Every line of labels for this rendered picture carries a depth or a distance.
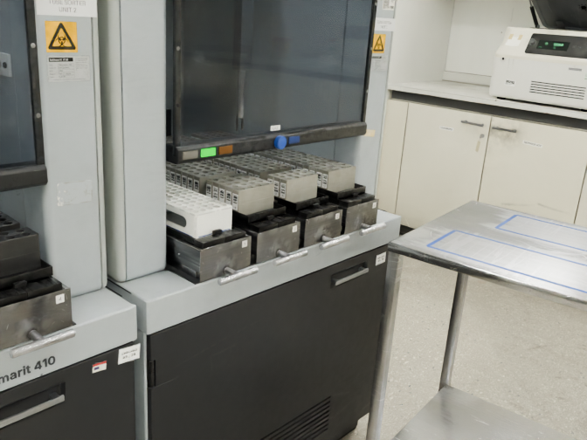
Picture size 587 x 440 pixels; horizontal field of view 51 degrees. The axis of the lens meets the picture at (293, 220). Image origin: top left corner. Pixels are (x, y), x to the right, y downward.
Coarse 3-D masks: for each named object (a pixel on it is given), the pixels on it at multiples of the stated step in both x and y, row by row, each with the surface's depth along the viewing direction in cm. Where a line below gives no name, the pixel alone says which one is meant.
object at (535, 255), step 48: (432, 240) 128; (480, 240) 130; (528, 240) 132; (576, 240) 134; (384, 288) 128; (528, 288) 109; (576, 288) 108; (384, 336) 131; (384, 384) 136; (432, 432) 153; (480, 432) 154; (528, 432) 155
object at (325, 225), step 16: (288, 208) 144; (304, 208) 149; (320, 208) 145; (336, 208) 148; (304, 224) 140; (320, 224) 144; (336, 224) 149; (304, 240) 141; (320, 240) 146; (336, 240) 143
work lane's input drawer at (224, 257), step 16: (176, 240) 123; (192, 240) 121; (208, 240) 120; (224, 240) 123; (240, 240) 125; (176, 256) 124; (192, 256) 120; (208, 256) 120; (224, 256) 123; (240, 256) 127; (208, 272) 121; (224, 272) 124; (240, 272) 122; (256, 272) 125
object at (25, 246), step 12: (0, 240) 97; (12, 240) 98; (24, 240) 99; (36, 240) 101; (0, 252) 97; (12, 252) 98; (24, 252) 100; (36, 252) 101; (0, 264) 97; (12, 264) 99; (24, 264) 100; (36, 264) 102; (0, 276) 98
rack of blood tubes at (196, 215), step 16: (176, 192) 135; (192, 192) 135; (176, 208) 123; (192, 208) 124; (208, 208) 125; (224, 208) 125; (176, 224) 125; (192, 224) 121; (208, 224) 123; (224, 224) 126
